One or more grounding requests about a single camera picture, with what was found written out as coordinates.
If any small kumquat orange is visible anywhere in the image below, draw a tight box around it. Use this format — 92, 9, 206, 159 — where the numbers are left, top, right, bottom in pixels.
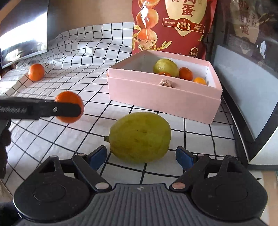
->
193, 77, 207, 85

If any dark monitor screen left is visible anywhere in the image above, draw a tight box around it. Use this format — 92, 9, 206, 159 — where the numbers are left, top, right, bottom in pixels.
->
1, 1, 49, 69

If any pink open gift box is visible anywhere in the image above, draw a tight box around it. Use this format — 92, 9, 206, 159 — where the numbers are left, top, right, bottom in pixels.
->
107, 50, 222, 124

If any mandarin orange front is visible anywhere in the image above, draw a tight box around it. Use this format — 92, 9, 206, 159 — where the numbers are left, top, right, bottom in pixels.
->
54, 91, 84, 123

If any black white grid tablecloth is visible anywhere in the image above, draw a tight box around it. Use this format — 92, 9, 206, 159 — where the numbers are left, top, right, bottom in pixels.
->
1, 23, 236, 193

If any green guava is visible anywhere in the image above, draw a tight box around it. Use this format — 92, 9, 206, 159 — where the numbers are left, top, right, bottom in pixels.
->
104, 112, 171, 163
153, 58, 179, 78

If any mandarin orange back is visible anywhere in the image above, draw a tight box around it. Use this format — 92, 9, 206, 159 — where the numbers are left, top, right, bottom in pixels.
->
179, 67, 193, 81

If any mandarin orange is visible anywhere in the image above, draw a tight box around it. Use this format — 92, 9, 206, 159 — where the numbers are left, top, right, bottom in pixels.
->
54, 91, 84, 123
179, 67, 193, 81
28, 64, 45, 82
158, 72, 171, 77

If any red quail egg snack bag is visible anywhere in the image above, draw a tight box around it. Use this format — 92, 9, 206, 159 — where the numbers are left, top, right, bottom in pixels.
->
132, 0, 217, 59

